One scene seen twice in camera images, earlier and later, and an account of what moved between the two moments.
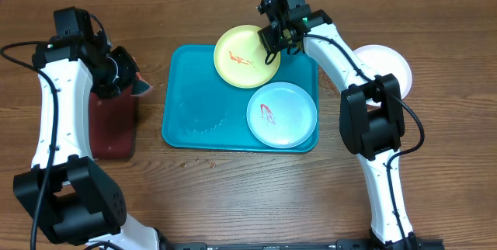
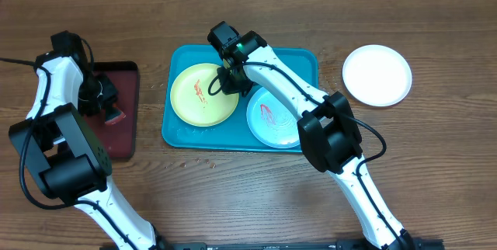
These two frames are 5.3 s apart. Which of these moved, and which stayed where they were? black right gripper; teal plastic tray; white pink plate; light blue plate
Moved: black right gripper
Stayed: light blue plate; teal plastic tray; white pink plate
